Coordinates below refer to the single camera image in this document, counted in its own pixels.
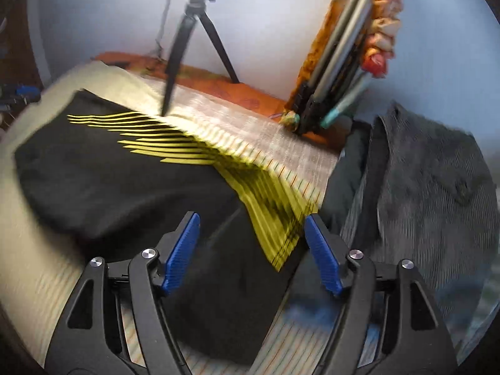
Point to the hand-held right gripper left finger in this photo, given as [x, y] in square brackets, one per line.
[182, 247]

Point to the orange patterned blanket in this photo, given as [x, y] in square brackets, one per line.
[218, 82]

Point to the colourful cloth bundle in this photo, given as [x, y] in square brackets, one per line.
[384, 23]

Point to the folded metal frame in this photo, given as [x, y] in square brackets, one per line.
[336, 58]

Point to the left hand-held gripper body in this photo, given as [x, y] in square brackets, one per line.
[15, 95]

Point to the striped bed sheet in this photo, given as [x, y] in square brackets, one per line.
[273, 144]

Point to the black pants with yellow stripes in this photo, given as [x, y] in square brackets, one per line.
[129, 187]

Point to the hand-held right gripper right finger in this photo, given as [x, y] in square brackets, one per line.
[322, 250]

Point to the black tripod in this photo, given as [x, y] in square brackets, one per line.
[187, 43]

